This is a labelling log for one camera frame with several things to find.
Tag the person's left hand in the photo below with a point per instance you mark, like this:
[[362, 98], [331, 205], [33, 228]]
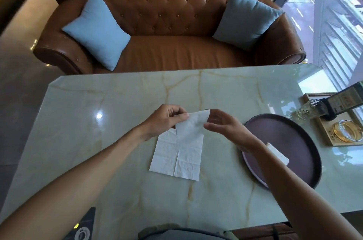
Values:
[[160, 123]]

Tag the person's right hand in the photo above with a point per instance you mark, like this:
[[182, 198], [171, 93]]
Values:
[[232, 132]]

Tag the person's right thumb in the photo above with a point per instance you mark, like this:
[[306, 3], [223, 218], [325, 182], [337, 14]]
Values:
[[213, 127]]

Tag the person's left thumb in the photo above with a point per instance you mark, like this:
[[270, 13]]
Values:
[[178, 119]]

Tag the white paper napkin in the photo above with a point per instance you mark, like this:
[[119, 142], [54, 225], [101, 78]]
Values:
[[181, 157], [279, 155]]

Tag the person's right forearm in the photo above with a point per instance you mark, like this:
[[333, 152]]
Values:
[[295, 200]]

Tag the person's left forearm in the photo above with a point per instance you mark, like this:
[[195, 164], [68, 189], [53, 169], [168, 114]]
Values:
[[73, 188]]

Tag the brown tufted leather sofa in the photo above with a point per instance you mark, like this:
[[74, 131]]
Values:
[[175, 49]]

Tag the white folded paper napkin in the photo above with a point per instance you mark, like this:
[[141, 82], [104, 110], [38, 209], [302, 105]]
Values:
[[279, 155]]

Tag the dark round tray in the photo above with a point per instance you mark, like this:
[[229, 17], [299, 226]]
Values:
[[295, 140]]

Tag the person's grey clothing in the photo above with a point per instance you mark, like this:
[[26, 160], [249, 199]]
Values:
[[181, 234]]

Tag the light blue cushion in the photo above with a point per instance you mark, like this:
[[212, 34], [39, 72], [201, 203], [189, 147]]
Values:
[[245, 19], [97, 32]]

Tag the rectangular wooden tray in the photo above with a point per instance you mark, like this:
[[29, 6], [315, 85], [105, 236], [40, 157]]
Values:
[[326, 132]]

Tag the brown wooden seat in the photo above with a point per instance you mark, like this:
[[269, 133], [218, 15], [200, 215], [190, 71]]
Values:
[[255, 234]]

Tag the clear glass bottle dark label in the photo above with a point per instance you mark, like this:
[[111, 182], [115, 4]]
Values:
[[340, 102]]

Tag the glass ashtray gold rim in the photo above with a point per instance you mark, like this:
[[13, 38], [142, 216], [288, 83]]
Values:
[[347, 132]]

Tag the glass window dark frame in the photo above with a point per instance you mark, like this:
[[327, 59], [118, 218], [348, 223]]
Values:
[[331, 15]]

